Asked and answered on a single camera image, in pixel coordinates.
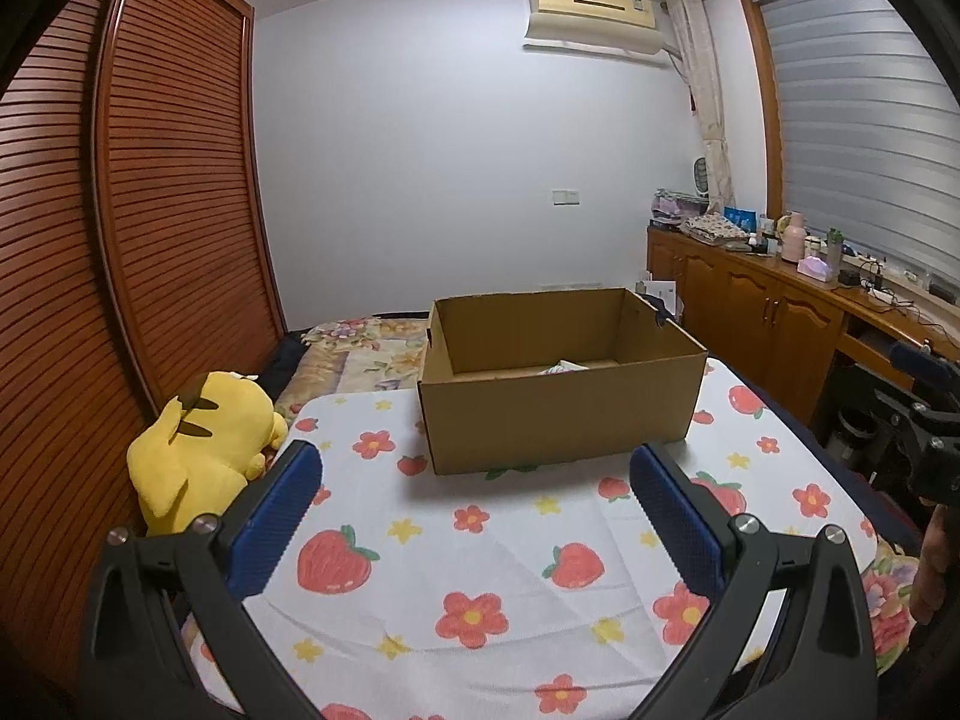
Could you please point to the floral beige bed quilt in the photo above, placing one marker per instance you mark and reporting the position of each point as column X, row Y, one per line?
column 353, row 356

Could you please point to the pink thermos bottle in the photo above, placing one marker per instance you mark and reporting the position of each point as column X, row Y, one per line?
column 793, row 238

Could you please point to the beige patterned curtain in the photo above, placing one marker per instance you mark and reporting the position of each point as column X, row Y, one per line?
column 697, row 49

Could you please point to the white power strip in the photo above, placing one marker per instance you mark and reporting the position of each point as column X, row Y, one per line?
column 884, row 297

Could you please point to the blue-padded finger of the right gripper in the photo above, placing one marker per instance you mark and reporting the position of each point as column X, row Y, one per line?
column 920, row 362
column 929, row 440

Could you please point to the yellow pikachu plush toy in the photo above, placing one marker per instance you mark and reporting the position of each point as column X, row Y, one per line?
column 211, row 440

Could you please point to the brown louvered wooden wardrobe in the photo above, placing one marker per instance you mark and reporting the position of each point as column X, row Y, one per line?
column 134, row 257

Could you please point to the small white desk fan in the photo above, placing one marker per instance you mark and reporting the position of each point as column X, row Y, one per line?
column 700, row 176

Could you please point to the grey window roller blind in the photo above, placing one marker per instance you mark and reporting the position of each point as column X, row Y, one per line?
column 869, row 130

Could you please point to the white strawberry flower blanket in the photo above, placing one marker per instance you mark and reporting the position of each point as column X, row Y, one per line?
column 540, row 592

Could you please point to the white wall socket plate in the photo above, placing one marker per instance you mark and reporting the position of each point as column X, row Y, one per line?
column 563, row 197

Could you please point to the person's right hand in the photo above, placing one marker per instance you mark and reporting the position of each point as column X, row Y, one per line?
column 938, row 553

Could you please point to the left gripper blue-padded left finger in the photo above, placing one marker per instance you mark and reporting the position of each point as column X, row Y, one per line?
column 166, row 635

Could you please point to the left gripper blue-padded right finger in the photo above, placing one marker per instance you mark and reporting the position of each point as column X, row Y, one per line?
column 787, row 631

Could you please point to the green capped bottle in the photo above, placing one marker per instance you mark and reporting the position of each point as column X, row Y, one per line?
column 833, row 252

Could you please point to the cream wall air conditioner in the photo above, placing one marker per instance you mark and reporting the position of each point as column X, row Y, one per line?
column 628, row 25

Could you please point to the brown cardboard box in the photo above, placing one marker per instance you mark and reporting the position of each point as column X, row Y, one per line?
column 486, row 407

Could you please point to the wooden sideboard cabinet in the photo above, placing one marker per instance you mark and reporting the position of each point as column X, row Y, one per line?
column 780, row 331

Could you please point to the pink tissue box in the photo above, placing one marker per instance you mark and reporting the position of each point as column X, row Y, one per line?
column 816, row 269

